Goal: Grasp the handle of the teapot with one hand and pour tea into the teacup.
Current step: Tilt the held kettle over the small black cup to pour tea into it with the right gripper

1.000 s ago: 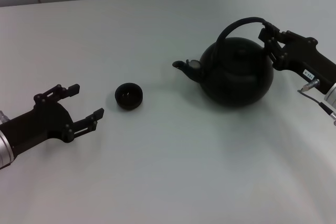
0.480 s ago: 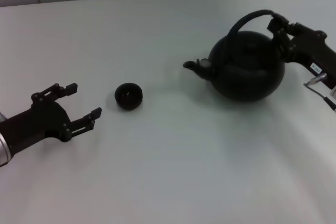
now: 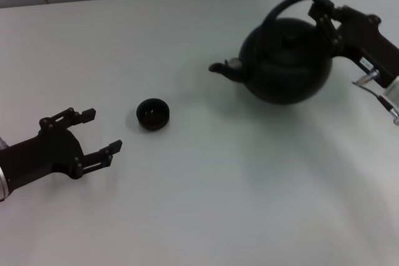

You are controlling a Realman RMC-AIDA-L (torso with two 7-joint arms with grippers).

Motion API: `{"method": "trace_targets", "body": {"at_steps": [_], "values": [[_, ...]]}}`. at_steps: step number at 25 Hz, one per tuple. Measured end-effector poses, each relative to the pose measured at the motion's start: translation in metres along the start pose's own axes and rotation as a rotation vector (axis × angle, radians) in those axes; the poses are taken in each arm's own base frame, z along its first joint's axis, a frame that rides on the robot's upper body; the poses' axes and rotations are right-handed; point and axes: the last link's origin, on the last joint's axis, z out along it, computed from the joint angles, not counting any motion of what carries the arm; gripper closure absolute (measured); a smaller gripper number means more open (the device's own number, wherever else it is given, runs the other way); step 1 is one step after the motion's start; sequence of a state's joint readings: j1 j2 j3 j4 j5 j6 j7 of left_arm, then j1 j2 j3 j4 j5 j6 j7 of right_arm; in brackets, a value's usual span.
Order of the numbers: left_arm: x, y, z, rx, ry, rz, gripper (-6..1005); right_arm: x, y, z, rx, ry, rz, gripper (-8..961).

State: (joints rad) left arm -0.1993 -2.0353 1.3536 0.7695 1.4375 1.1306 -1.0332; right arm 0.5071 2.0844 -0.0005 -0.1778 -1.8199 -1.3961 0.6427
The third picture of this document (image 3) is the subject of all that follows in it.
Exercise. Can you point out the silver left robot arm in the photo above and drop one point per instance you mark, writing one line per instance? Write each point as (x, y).
(3, 185)

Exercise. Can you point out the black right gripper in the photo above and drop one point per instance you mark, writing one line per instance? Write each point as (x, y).
(364, 38)

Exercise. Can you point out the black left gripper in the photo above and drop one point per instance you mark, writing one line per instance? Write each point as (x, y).
(40, 157)

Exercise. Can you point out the small dark round teacup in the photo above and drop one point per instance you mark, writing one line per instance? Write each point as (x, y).
(152, 115)

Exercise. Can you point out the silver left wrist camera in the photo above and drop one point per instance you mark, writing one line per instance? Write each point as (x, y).
(2, 143)

